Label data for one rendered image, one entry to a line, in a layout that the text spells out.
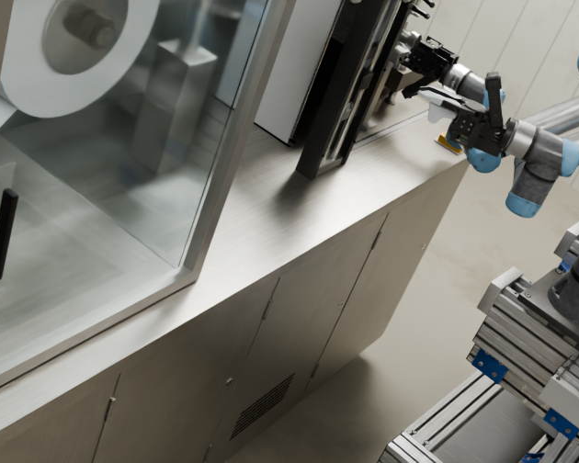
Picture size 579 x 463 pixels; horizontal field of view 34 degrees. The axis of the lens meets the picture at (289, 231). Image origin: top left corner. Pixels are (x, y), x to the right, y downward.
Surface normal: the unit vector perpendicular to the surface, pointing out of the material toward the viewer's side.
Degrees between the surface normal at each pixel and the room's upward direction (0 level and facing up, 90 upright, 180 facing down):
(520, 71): 90
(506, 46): 90
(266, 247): 0
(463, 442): 0
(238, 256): 0
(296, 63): 90
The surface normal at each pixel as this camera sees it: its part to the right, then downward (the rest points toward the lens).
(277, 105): -0.56, 0.30
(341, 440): 0.32, -0.78
